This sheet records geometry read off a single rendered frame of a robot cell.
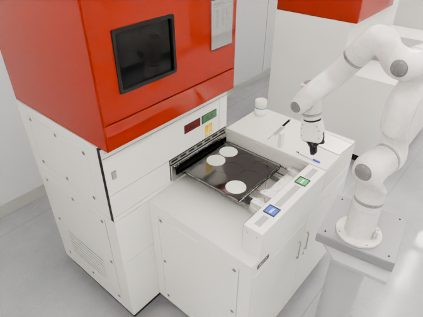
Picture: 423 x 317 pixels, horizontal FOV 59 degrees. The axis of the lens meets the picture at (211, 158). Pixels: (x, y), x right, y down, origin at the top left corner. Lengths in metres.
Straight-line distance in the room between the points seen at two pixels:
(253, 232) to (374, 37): 0.83
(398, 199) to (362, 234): 1.81
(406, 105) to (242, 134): 0.98
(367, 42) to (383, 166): 0.43
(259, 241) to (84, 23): 1.01
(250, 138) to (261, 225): 0.66
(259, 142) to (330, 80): 0.67
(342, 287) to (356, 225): 0.37
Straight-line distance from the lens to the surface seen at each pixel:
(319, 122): 1.65
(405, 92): 1.41
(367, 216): 1.62
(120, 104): 1.47
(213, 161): 1.98
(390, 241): 1.77
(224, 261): 1.69
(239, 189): 1.80
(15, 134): 3.11
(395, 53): 1.30
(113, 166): 1.63
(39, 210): 3.30
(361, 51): 1.43
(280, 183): 1.89
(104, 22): 1.36
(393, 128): 1.43
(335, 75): 1.50
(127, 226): 1.87
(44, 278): 2.79
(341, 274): 1.85
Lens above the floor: 2.05
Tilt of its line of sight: 35 degrees down
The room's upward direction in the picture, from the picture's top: straight up
